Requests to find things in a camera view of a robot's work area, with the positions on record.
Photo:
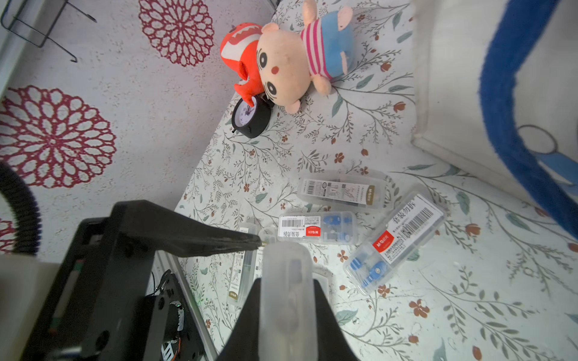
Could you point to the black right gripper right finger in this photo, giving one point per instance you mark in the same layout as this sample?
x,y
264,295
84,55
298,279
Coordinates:
x,y
332,344

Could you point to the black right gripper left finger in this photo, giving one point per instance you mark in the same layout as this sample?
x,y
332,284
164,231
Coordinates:
x,y
243,342

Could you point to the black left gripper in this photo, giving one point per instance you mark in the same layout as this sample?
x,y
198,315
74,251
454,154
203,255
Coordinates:
x,y
99,306

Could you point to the clear case blue parts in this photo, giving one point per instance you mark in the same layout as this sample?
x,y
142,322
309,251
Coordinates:
x,y
411,225
322,228

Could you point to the clear compass case gold label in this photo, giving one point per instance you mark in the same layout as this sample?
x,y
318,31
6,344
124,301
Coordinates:
x,y
344,191

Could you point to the white Doraemon canvas bag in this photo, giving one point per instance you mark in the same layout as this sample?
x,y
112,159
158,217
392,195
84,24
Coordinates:
x,y
496,87

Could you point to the black round alarm clock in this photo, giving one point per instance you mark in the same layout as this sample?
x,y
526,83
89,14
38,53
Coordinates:
x,y
252,121

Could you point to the red plush toy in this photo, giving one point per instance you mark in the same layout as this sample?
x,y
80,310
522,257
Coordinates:
x,y
239,52

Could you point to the pink boy plush doll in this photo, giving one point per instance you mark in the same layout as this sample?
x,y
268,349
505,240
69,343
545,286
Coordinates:
x,y
289,63

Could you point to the black wire wall rack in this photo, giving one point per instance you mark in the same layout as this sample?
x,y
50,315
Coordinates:
x,y
30,22

